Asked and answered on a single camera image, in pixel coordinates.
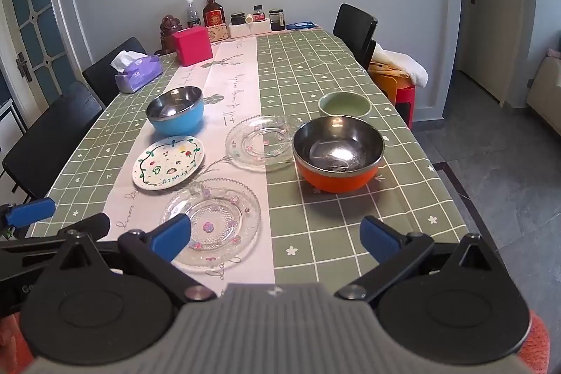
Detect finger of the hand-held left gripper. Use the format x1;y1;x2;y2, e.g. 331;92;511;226
0;198;56;231
0;213;110;265

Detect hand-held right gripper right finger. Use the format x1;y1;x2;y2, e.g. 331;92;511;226
334;215;502;305

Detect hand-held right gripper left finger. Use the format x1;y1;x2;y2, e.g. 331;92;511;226
57;213;218;305

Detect glass plate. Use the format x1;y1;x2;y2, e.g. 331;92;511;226
160;178;261;274
225;115;303;172

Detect white painted plate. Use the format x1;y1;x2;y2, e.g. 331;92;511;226
132;135;207;191

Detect orange steel bowl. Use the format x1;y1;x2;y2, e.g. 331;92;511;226
292;115;385;194

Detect blue steel bowl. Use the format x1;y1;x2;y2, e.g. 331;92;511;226
146;86;207;137

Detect green ceramic bowl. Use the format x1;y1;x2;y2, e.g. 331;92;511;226
318;91;372;123

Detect black chair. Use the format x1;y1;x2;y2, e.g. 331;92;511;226
332;3;378;70
82;36;148;107
2;81;103;204

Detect red stool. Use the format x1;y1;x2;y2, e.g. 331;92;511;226
392;85;416;129

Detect white printed table runner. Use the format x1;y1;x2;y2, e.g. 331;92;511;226
102;36;278;298

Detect orange stool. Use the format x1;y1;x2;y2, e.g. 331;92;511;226
367;61;401;103

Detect purple tissue pack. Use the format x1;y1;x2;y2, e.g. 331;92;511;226
109;50;164;94

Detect white cloth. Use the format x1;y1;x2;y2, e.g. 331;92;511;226
372;42;429;88

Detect pink box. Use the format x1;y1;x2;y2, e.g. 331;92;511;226
171;26;214;68

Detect glass pane door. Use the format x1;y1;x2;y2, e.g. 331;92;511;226
0;0;71;129

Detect beige wooden radio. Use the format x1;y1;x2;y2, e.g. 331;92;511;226
204;23;229;44

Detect brown glass bottles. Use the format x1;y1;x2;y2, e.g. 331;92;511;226
154;14;182;55

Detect white container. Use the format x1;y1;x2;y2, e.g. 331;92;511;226
229;18;271;38

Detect clear water bottle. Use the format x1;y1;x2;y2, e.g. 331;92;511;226
185;0;201;28

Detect beige sofa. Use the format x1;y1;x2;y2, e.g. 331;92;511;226
526;54;561;125

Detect amber liquor bottle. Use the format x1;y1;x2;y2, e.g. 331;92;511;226
202;0;225;26

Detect grey door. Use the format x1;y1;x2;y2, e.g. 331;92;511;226
462;0;527;107

